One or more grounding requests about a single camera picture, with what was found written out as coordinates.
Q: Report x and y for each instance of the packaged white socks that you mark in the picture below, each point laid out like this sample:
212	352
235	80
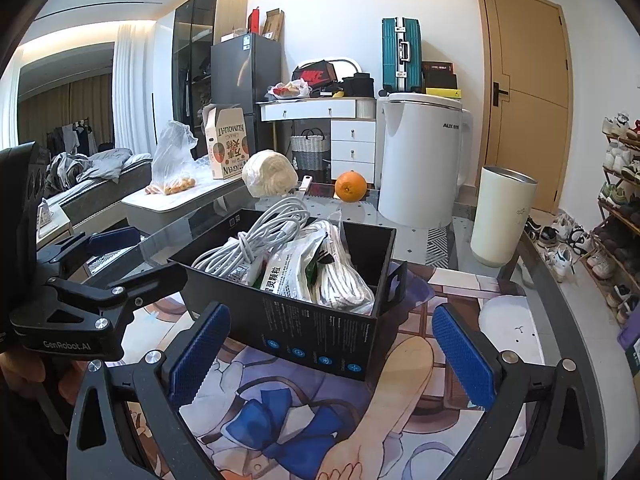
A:
345	280

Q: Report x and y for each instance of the white electric kettle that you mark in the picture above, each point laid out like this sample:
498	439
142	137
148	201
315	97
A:
425	160

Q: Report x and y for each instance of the teal suitcase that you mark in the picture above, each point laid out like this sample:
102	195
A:
402	55

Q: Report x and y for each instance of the red narrow box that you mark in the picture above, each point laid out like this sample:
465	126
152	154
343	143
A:
255	21

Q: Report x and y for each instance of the pile of grey clothes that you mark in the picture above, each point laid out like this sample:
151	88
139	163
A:
85	167

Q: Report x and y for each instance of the grey woven basket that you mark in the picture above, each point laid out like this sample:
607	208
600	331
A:
310	152

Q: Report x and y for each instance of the shoe rack with shoes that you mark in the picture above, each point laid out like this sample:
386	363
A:
560	255

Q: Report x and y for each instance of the black cardboard box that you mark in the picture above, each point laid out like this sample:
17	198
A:
310	330

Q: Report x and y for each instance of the dark grey refrigerator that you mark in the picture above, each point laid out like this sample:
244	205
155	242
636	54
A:
245	85

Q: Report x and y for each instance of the cardboard fruit box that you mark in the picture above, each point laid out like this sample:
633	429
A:
225	145

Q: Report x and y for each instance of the printed desk mat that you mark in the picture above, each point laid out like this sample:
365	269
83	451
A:
300	410

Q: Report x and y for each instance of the orange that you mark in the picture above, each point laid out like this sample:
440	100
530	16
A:
351	187

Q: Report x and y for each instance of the black bag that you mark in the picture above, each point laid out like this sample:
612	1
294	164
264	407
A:
359	86

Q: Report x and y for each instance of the wooden door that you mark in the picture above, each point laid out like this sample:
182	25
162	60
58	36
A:
530	60

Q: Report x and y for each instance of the red and black shoe box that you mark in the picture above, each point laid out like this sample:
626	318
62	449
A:
315	76

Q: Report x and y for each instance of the white medicine packet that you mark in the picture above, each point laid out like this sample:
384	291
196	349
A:
287	270

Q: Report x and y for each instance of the plastic bag of kumquats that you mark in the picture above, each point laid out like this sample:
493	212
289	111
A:
172	160

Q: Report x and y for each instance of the small white device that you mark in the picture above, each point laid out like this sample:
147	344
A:
306	184

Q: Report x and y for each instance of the cream tumbler cup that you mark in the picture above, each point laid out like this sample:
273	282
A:
502	220

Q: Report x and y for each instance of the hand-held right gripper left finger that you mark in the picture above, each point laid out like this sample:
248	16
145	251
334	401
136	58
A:
197	355

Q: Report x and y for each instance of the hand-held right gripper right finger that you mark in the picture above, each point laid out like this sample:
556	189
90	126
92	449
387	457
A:
465	355

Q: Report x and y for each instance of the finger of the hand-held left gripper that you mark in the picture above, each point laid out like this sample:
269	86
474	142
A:
112	242
150	285

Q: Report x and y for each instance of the white side table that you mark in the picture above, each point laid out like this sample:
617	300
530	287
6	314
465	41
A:
175	210

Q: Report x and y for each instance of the tall cardboard box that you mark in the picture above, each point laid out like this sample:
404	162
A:
274	25

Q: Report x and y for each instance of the bag of food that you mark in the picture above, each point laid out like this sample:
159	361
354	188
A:
290	91

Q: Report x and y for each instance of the glass door cabinet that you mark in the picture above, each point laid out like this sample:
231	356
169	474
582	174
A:
195	60

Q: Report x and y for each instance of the black flat box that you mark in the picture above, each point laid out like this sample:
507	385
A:
439	76

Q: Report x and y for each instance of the yellow-topped box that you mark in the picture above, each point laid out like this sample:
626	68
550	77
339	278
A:
444	93

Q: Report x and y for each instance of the brown curtain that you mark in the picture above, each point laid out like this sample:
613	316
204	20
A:
55	105

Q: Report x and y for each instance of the white curtain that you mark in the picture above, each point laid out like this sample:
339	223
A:
132	90

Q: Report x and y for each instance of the purple box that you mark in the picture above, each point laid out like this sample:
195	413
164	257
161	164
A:
631	350

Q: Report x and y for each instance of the white desk with drawers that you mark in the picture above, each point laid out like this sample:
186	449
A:
350	135

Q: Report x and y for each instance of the round cabbage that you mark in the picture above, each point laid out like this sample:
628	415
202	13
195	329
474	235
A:
270	174

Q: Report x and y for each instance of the grey sofa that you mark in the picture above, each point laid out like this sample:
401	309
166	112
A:
100	195

